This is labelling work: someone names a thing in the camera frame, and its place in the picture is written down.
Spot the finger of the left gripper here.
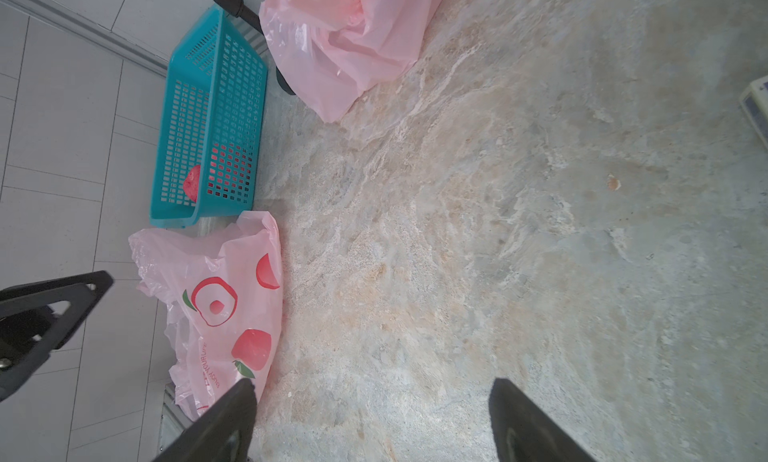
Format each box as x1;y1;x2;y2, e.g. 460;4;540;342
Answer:
1;270;114;401

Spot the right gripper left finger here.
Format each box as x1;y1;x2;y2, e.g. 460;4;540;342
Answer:
155;379;257;462

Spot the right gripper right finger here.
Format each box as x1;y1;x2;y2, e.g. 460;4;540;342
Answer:
488;378;595;462

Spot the pink plastic bag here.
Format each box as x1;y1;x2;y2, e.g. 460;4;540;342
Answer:
258;0;442;122
129;211;284;420

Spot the red apple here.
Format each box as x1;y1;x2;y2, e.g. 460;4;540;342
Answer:
182;164;201;202

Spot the pink plastic bag back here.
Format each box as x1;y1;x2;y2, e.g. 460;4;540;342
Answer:
258;0;442;122

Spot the teal plastic basket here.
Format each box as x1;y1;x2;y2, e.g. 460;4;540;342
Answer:
149;6;269;228

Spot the microphone on black stand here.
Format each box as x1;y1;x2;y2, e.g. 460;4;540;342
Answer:
213;0;272;64

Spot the playing card deck box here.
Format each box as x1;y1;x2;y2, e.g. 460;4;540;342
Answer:
739;76;768;146

